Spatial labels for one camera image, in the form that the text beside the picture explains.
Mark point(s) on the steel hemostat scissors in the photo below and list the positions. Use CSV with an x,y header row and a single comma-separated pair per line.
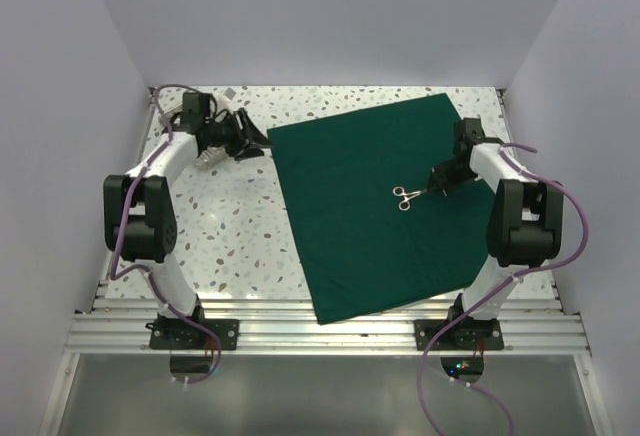
x,y
405,196

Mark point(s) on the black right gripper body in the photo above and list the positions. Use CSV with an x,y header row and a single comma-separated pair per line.
x,y
462,169

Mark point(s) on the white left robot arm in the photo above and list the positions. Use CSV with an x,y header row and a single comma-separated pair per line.
x,y
140,224

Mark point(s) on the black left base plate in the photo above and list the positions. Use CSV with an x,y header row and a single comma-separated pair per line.
x,y
175,334

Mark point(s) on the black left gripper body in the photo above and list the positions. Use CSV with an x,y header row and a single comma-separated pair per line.
x,y
227,134

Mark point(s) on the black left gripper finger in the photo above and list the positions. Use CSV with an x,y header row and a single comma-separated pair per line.
x,y
251,135
248,152

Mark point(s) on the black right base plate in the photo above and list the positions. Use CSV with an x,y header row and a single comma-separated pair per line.
x,y
468,335

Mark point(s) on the stainless steel tray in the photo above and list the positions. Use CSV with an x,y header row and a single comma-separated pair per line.
x,y
210,157

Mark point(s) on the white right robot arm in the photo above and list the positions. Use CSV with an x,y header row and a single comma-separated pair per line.
x,y
524,227

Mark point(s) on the green surgical cloth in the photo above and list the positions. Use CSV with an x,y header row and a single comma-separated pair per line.
x,y
360,254

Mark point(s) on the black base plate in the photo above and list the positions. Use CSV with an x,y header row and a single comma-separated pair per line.
x,y
468,335
175,334

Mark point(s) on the aluminium rail frame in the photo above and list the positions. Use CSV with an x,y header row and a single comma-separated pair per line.
x,y
236,250

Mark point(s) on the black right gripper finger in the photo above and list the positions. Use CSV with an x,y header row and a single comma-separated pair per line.
x,y
458,184
442,178

